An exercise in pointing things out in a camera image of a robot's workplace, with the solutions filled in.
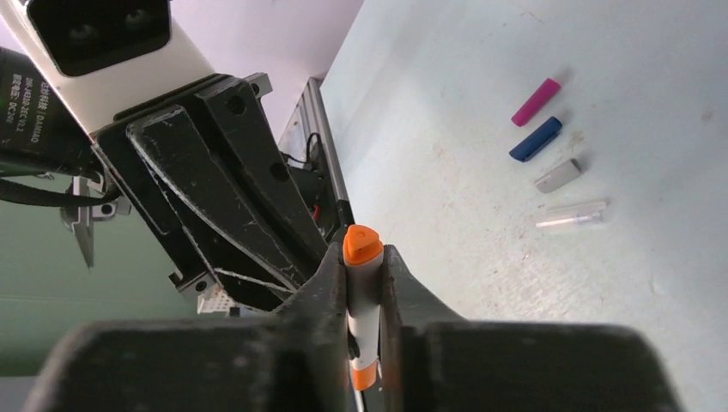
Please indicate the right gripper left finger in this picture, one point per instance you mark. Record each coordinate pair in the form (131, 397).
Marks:
(293, 359)

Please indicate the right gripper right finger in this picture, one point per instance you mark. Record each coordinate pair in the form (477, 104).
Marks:
(433, 359)

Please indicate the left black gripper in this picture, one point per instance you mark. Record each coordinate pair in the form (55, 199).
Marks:
(201, 166)

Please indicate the orange capped marker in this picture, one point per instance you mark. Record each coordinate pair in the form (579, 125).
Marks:
(363, 255)

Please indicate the blue pen cap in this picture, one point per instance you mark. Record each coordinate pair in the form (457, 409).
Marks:
(537, 140)

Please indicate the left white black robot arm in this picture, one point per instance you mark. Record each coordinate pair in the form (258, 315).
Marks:
(38, 134)

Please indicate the clear pen cap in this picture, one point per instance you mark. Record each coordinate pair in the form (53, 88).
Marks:
(575, 214)

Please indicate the grey pen cap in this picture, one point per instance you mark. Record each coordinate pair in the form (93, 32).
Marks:
(559, 176)

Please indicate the magenta pen cap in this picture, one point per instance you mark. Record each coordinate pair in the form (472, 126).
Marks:
(548, 89)

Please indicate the left aluminium frame rail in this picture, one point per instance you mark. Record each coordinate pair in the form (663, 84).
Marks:
(309, 116)

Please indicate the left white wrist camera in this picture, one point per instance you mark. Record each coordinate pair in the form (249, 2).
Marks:
(103, 58)

